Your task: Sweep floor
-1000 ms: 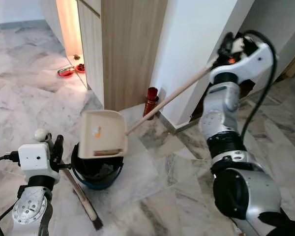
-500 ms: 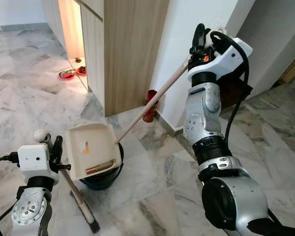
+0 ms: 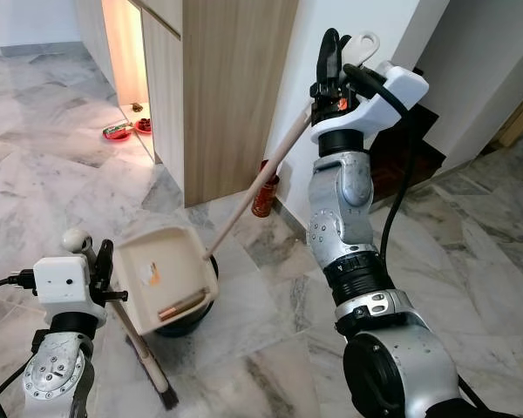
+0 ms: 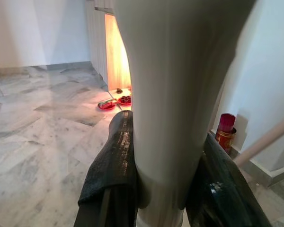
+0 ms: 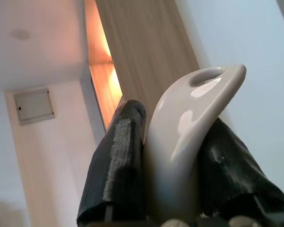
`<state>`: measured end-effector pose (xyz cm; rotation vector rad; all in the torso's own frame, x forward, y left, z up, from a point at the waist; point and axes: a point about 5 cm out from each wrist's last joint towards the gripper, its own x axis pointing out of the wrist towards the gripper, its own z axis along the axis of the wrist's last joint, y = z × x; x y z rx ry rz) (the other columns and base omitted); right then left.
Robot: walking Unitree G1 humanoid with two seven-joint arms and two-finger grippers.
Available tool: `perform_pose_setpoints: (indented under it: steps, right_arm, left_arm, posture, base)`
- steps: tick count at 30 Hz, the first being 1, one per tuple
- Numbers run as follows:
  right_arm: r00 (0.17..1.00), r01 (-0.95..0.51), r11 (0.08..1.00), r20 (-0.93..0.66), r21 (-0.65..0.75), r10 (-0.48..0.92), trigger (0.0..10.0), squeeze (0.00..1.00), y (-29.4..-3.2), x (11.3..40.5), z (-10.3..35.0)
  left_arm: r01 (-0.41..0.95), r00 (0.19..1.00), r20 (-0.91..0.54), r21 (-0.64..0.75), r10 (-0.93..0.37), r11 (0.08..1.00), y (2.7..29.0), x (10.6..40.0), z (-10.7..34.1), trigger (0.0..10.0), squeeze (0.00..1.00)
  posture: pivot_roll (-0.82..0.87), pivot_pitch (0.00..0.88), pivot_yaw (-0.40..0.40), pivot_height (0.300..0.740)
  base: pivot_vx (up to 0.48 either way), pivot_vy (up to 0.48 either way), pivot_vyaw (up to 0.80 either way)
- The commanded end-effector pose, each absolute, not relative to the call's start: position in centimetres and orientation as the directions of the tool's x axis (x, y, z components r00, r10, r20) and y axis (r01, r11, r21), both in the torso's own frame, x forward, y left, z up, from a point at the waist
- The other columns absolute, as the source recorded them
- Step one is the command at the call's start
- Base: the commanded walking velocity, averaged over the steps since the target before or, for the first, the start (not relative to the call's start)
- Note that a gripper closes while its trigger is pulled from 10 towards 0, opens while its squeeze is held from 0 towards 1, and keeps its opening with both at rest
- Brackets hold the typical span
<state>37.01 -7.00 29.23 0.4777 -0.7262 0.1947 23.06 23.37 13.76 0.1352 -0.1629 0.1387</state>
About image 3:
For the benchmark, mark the wooden broom with black bristles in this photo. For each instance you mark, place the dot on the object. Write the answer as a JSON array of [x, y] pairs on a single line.
[[75, 239]]

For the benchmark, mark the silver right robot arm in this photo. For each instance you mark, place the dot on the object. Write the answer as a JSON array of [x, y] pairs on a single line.
[[353, 226]]

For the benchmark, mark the orange white paper scrap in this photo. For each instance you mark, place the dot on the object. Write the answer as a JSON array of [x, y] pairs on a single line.
[[154, 277]]

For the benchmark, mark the copper cylinder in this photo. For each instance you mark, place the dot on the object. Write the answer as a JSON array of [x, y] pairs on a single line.
[[183, 306]]

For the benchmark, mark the tall wooden cabinet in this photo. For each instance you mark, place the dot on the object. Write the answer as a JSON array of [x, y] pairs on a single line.
[[235, 87]]

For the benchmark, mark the black round base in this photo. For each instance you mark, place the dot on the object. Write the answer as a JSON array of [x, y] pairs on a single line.
[[192, 325]]

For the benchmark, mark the red sauce bottle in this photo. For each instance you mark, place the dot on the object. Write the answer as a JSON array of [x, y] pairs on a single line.
[[265, 196]]

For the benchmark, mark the red oval bowl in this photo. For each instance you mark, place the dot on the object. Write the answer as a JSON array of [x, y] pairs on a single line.
[[117, 132]]

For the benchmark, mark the red round bowl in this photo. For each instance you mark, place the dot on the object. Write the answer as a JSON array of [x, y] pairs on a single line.
[[144, 126]]

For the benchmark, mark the small brown object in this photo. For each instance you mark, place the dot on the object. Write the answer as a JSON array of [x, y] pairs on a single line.
[[139, 107]]

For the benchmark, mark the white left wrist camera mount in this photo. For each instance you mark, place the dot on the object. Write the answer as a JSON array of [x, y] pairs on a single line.
[[65, 283]]

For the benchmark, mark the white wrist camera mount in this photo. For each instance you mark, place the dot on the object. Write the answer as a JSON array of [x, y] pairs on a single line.
[[392, 96], [65, 283]]

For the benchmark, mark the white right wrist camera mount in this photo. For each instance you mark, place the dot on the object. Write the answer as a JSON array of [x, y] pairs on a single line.
[[392, 96]]

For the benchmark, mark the beige wooden door frame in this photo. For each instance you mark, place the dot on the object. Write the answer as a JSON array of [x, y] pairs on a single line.
[[519, 117]]

